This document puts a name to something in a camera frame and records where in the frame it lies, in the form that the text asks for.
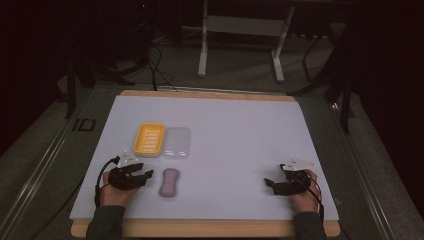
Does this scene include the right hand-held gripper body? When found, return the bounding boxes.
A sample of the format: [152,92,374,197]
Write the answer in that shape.
[279,157,317,197]

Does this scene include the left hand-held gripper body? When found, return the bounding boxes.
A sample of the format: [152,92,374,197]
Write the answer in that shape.
[107,150,148,192]

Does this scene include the person's left hand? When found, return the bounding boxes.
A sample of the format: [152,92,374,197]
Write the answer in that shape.
[99,169,142,209]

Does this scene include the person's right hand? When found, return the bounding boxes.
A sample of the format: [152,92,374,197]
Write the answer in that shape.
[291,169,322,214]

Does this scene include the purple soap bar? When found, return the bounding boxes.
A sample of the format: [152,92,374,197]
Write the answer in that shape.
[158,167,181,199]

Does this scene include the yellow soap dish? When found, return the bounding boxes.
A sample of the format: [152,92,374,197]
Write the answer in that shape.
[132,122,167,158]

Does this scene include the clear plastic container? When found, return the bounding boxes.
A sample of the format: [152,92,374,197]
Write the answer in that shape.
[162,126,192,161]

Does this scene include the white table mat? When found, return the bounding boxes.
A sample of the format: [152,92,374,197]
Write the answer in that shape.
[69,94,340,222]

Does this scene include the black tripod stand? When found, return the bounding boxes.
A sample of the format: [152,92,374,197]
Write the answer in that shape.
[58,56,149,120]

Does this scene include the white metal stand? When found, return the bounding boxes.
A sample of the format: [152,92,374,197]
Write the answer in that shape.
[197,0,296,83]

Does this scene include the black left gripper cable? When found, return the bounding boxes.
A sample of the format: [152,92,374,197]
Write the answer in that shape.
[93,155,121,208]

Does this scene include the metal floor rail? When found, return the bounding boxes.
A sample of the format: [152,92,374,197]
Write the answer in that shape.
[328,99,399,240]
[0,89,94,240]

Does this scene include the black floor cables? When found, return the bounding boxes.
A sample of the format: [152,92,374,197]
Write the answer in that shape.
[133,33,179,93]

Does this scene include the black metal chair frame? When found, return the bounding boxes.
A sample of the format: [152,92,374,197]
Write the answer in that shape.
[288,31,357,135]

